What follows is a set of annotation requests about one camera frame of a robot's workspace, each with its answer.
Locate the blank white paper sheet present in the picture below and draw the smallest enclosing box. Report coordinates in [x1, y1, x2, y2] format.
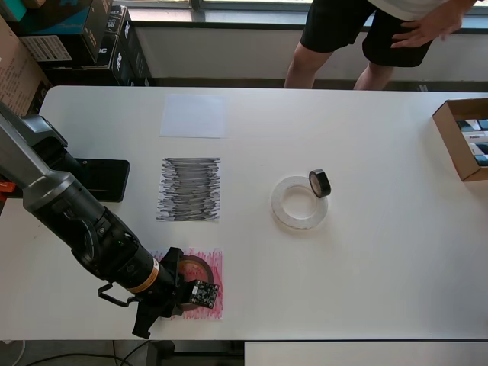
[159, 94, 229, 138]

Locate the large GX760A cardboard box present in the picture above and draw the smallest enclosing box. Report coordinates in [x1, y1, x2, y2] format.
[0, 14, 53, 117]

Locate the black scribbled paper sheet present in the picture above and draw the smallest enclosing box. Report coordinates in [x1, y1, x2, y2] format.
[155, 156, 223, 224]

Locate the small white printed box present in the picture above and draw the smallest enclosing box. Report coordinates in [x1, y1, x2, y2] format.
[460, 130, 488, 144]

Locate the black electrical tape roll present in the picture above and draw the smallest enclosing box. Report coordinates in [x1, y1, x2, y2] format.
[307, 168, 332, 199]

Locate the dark table leg frame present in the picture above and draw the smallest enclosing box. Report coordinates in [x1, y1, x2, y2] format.
[146, 340, 245, 366]

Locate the open cardboard tray box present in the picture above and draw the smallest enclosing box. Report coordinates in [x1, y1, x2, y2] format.
[432, 98, 488, 183]

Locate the teal and dark box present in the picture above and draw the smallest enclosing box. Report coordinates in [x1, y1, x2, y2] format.
[0, 0, 95, 37]

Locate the large black carton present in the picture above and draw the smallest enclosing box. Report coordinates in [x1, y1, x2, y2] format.
[112, 18, 153, 88]

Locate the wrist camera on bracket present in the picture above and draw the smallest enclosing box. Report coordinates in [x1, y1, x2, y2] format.
[178, 279, 221, 309]

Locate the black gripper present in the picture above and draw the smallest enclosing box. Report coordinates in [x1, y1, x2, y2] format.
[131, 246, 192, 339]

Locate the red scribbled paper sheet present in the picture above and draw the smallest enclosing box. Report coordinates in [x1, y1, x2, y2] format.
[136, 247, 224, 323]

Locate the black box white lettering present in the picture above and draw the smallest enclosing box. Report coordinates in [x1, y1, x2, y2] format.
[75, 4, 129, 69]

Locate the person left forearm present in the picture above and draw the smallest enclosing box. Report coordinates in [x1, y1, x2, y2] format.
[426, 0, 480, 20]

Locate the person in black shorts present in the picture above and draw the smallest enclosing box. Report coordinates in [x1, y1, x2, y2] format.
[284, 0, 480, 91]

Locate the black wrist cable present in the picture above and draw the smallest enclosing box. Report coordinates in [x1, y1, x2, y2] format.
[97, 282, 133, 308]

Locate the person left hand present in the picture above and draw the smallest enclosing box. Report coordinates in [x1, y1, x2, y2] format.
[391, 6, 465, 50]

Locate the red double-sided tape roll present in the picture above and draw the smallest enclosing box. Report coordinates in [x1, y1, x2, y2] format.
[175, 254, 215, 310]

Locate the white floor cable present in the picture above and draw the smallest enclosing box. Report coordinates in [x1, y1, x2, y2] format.
[0, 338, 26, 366]

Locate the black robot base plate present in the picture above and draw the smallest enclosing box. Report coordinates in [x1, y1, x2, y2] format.
[49, 158, 131, 204]

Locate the black floor cable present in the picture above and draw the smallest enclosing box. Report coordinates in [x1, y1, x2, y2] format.
[22, 340, 153, 366]

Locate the large white tape roll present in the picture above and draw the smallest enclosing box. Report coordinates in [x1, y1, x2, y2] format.
[270, 174, 329, 231]

